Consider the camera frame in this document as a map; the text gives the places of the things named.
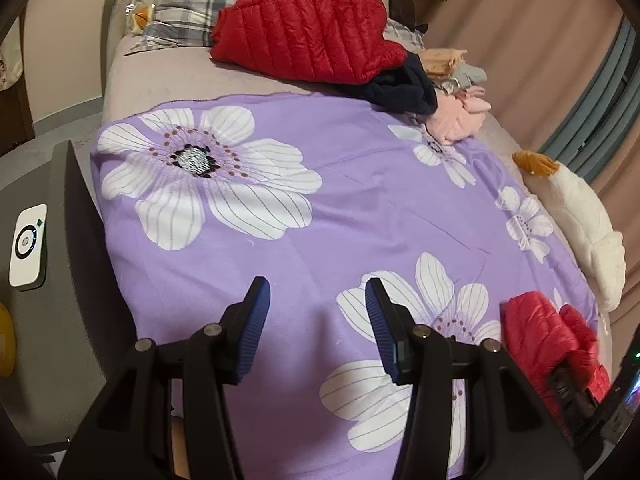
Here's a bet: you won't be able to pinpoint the bright red down jacket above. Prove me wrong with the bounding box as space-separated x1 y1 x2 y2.
501 291 613 441

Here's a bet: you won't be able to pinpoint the grey folded clothes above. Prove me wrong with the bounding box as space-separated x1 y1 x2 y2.
447 62 488 88

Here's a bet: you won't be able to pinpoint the pink folded clothes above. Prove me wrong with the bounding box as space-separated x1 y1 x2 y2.
425 85 493 146

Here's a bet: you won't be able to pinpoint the clear packet with orange item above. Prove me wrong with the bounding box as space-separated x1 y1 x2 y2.
125 2 156 31

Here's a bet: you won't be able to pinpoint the white control device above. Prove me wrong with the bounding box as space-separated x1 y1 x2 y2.
9 203 48 292

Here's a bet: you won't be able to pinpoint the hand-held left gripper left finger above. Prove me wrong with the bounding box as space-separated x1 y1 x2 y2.
57 276 272 480

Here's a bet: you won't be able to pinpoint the white goose plush toy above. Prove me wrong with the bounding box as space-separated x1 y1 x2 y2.
512 150 627 313

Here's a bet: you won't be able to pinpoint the peach patterned cloth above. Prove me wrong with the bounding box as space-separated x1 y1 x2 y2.
417 47 468 78

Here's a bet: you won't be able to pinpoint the dark red quilted jacket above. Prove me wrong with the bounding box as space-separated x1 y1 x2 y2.
210 0 408 86

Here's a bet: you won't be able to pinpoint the grey appliance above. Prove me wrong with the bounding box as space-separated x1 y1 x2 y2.
0 135 141 451

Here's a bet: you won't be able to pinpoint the yellow object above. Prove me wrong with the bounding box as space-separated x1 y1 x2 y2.
0 302 17 378

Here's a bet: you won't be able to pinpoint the navy cloth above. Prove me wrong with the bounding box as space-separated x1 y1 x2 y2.
345 52 440 116

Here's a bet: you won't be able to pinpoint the plaid pillow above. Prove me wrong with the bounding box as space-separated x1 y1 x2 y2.
125 0 246 56

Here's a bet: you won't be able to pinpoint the purple floral bed sheet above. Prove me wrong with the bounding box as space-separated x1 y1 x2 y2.
90 92 613 480

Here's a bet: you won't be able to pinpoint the grey window frame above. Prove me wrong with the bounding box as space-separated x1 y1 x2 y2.
537 15 640 186

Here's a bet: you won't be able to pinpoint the beige curtain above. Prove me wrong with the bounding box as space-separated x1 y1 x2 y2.
415 0 640 281

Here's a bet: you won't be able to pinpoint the black cloth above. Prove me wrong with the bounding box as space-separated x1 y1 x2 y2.
382 0 431 33

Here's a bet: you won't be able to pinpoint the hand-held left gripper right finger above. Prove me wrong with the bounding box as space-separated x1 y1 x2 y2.
365 276 586 480

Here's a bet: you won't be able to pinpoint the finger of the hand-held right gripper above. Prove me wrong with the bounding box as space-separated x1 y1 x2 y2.
545 360 601 441

